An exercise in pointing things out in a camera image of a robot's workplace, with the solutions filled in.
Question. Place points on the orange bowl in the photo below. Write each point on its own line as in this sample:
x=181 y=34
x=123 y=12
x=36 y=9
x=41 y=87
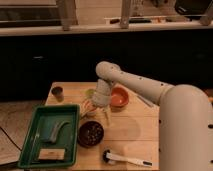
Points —
x=119 y=97

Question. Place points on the light green cup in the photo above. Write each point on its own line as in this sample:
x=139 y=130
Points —
x=89 y=93

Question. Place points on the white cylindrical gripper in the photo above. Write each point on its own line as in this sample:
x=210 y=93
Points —
x=101 y=98

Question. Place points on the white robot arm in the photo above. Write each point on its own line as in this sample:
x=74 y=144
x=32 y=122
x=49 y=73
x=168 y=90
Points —
x=185 y=113

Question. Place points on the tan rectangular sponge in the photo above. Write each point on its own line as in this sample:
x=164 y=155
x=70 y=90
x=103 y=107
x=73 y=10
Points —
x=51 y=154

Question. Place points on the dark brown cup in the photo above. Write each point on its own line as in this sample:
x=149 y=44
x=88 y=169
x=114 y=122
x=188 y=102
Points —
x=57 y=92

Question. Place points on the green plastic tray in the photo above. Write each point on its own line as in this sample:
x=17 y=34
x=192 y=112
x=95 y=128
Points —
x=51 y=127

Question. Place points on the white handled dish brush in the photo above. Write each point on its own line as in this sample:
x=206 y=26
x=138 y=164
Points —
x=109 y=156

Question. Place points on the cup with orange contents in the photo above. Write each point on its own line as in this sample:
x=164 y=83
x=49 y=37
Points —
x=86 y=104

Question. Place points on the dark purple grapes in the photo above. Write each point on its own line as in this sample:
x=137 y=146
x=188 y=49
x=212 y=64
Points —
x=93 y=133

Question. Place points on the dark purple bowl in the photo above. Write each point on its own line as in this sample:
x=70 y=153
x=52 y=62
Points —
x=82 y=131

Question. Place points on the grey curved tool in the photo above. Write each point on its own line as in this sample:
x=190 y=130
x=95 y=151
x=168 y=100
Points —
x=55 y=131

